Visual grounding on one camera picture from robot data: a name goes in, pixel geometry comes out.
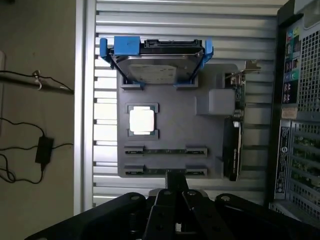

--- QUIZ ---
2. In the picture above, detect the black power adapter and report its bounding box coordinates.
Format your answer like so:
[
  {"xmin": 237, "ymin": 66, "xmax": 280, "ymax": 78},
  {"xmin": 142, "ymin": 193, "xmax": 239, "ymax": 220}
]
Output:
[{"xmin": 34, "ymin": 136, "xmax": 55, "ymax": 165}]

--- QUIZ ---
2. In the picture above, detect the blue disk caddy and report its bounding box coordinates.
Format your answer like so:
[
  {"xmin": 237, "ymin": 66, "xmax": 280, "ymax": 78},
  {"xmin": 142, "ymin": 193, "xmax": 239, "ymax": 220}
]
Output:
[{"xmin": 99, "ymin": 36, "xmax": 215, "ymax": 90}]

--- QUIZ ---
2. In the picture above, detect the silver CPU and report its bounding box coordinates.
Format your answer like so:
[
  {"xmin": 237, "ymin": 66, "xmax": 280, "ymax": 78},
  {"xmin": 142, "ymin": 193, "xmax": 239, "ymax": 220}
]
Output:
[{"xmin": 129, "ymin": 106, "xmax": 156, "ymax": 136}]

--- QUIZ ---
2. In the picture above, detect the black graphics card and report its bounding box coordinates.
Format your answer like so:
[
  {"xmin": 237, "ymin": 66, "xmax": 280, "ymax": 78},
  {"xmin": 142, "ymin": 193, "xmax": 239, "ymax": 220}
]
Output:
[{"xmin": 221, "ymin": 59, "xmax": 262, "ymax": 182}]

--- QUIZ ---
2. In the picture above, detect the black PC case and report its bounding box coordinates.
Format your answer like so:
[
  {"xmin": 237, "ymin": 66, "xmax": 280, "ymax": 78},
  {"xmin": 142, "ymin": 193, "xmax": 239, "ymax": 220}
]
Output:
[{"xmin": 267, "ymin": 0, "xmax": 320, "ymax": 222}]

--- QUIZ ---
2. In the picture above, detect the white wall hook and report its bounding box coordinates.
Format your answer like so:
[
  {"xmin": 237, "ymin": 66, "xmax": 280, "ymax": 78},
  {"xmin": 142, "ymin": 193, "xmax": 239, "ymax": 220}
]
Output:
[{"xmin": 32, "ymin": 70, "xmax": 43, "ymax": 90}]

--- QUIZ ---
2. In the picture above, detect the grey plastic parts rack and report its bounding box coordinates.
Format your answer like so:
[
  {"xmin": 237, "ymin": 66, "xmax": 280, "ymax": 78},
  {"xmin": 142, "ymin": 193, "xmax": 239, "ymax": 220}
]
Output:
[{"xmin": 116, "ymin": 63, "xmax": 248, "ymax": 180}]

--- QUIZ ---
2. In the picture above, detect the thin black adapter cable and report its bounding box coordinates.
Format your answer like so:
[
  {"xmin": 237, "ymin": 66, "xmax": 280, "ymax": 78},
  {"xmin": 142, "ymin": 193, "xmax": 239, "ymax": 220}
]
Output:
[{"xmin": 0, "ymin": 116, "xmax": 74, "ymax": 185}]

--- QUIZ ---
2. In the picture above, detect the hard disk drive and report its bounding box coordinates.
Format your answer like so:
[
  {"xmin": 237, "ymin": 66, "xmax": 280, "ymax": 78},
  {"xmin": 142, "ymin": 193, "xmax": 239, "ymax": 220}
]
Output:
[{"xmin": 112, "ymin": 39, "xmax": 205, "ymax": 85}]

